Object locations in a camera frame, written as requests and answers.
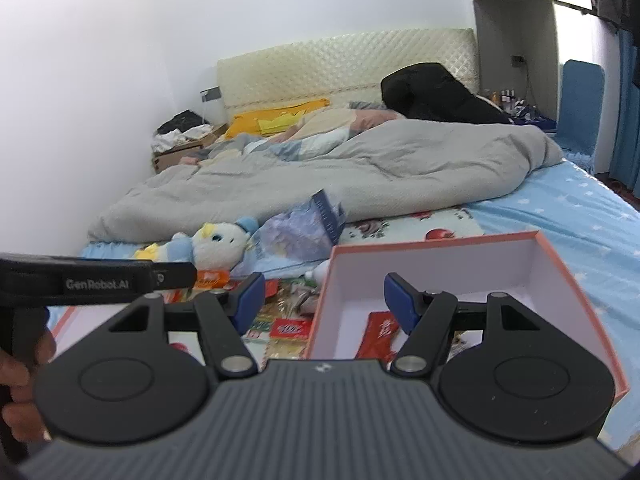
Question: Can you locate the blue curtain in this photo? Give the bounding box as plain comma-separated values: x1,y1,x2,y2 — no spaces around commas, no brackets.
607,30,640,201

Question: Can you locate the group of small bottles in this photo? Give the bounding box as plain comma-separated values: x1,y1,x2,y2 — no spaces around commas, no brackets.
480,87,521,111

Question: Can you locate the person's left hand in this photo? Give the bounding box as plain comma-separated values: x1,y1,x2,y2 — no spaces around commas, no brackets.
0,331,57,442

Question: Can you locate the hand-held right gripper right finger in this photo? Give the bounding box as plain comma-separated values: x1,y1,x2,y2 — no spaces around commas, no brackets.
384,272,543,375

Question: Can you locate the white blue plush penguin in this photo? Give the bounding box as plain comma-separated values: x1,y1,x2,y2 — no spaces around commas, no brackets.
132,217,258,273

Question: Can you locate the deep orange cardboard box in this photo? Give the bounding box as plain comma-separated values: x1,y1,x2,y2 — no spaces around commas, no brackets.
305,230,632,406

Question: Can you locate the black bag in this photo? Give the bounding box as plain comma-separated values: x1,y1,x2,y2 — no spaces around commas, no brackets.
381,62,511,125

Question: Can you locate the dark red snack packet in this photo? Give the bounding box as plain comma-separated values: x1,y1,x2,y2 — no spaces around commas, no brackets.
356,311,401,361

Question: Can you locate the grey duvet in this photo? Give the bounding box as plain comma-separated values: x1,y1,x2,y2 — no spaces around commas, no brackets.
87,121,563,246

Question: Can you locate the white cloth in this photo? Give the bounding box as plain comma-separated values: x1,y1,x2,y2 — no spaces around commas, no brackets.
152,125,213,153

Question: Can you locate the dark blue cloth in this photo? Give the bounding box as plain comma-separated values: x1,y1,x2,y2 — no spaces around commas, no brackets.
505,102,557,131

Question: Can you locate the blue floral bed sheet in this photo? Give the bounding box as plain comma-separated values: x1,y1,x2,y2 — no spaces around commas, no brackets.
80,157,640,451

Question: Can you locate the black clothing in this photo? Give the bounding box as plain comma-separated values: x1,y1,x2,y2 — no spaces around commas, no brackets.
159,109,211,135

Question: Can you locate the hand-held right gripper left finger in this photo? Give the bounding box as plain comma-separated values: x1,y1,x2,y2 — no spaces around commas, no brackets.
107,272,266,380

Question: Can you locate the blue chair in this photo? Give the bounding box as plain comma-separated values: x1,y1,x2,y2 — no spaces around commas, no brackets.
555,60,606,171

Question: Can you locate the grey snack packet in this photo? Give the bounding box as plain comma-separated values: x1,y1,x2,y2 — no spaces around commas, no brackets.
282,282,321,313

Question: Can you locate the cream quilted headboard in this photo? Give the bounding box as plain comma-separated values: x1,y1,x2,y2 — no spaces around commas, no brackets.
216,28,478,111

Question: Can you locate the shallow orange box lid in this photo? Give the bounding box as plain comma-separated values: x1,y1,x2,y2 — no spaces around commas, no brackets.
52,305,108,356

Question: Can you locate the brown cardboard box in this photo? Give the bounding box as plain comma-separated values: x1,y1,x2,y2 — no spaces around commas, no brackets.
151,124,230,175

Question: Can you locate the pale blue plastic bag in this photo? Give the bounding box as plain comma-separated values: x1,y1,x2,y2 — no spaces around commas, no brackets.
252,189,346,266

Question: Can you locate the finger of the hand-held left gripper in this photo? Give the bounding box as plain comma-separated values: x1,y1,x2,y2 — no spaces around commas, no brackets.
150,261,197,291

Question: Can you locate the yellow pillow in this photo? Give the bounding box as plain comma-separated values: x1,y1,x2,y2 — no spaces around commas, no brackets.
225,99,332,140

